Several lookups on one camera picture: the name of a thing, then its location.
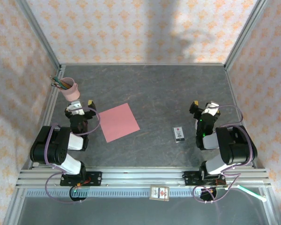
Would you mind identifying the pink square paper sheet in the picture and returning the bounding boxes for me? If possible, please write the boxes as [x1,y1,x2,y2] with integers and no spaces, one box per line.
[98,103,141,143]

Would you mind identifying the pink cup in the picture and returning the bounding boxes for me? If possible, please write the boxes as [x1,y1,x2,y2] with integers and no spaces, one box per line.
[60,77,81,102]

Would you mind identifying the small black box white label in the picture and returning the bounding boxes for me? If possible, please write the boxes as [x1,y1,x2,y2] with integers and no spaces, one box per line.
[172,126,186,143]

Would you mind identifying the green pencil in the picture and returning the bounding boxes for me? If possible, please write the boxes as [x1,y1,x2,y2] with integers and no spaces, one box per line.
[52,76,68,90]

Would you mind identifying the green white plastic stick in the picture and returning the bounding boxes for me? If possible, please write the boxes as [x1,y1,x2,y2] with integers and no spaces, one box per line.
[237,184,267,203]

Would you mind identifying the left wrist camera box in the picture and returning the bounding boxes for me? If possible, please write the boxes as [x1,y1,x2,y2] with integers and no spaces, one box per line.
[66,100,85,116]

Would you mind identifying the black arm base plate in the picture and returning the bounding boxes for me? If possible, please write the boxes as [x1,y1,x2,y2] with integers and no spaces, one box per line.
[59,171,103,187]
[183,170,226,187]

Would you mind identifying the thin aluminium table edge rail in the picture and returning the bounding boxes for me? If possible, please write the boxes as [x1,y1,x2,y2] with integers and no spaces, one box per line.
[59,62,227,67]

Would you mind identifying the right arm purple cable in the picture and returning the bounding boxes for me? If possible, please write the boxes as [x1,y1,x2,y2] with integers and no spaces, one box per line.
[193,104,258,204]

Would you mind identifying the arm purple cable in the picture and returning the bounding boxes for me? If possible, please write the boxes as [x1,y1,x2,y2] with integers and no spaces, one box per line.
[44,106,101,204]
[193,104,258,204]

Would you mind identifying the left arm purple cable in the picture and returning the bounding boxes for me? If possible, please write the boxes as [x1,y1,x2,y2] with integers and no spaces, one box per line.
[44,106,101,204]

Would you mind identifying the grey slotted cable duct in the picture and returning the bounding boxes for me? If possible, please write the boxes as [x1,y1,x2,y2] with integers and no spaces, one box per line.
[25,188,227,198]

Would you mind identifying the wide aluminium mounting rail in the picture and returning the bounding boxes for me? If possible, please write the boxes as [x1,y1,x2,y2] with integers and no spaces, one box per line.
[15,166,272,188]

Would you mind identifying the short aluminium frame post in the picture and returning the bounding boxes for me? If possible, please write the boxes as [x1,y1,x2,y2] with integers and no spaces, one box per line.
[262,187,281,225]
[3,187,26,225]

